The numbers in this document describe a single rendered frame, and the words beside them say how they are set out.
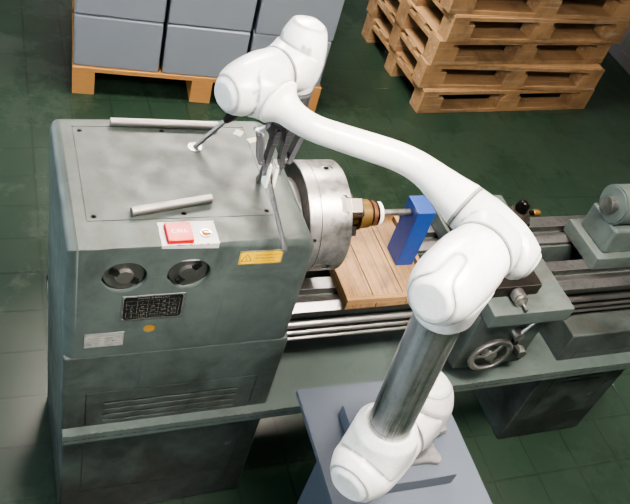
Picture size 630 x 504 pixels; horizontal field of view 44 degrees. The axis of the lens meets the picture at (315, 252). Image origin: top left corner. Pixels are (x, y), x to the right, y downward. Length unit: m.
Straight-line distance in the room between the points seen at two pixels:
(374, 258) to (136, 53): 2.18
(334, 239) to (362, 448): 0.59
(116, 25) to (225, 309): 2.40
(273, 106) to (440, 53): 3.20
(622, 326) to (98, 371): 1.84
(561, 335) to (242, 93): 1.75
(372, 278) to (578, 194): 2.60
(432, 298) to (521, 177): 3.36
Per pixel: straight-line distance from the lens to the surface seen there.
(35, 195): 3.76
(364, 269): 2.42
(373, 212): 2.28
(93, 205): 1.88
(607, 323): 3.02
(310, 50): 1.66
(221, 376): 2.27
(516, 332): 2.61
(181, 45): 4.24
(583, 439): 3.58
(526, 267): 1.57
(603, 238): 2.86
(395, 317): 2.47
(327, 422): 2.21
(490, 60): 4.97
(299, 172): 2.13
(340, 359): 2.62
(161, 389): 2.26
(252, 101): 1.55
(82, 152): 2.02
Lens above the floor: 2.54
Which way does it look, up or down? 43 degrees down
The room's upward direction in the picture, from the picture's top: 19 degrees clockwise
